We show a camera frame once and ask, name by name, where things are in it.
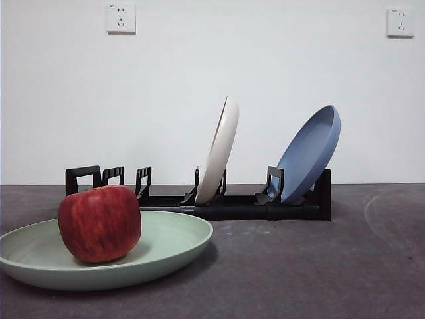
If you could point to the green plate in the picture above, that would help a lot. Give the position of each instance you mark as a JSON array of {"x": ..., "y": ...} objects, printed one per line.
[{"x": 172, "y": 239}]

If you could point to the red apple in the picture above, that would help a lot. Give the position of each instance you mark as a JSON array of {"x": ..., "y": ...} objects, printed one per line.
[{"x": 99, "y": 222}]

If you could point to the beige plate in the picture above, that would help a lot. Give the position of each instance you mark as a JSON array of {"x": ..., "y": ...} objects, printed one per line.
[{"x": 219, "y": 149}]

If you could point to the black plate rack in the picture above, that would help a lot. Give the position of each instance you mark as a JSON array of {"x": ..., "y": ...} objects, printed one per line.
[{"x": 249, "y": 212}]

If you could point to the blue plate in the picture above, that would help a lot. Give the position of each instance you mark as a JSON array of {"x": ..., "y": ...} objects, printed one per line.
[{"x": 308, "y": 149}]

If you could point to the white wall socket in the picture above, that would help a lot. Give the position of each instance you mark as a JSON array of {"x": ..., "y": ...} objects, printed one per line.
[
  {"x": 121, "y": 19},
  {"x": 400, "y": 23}
]

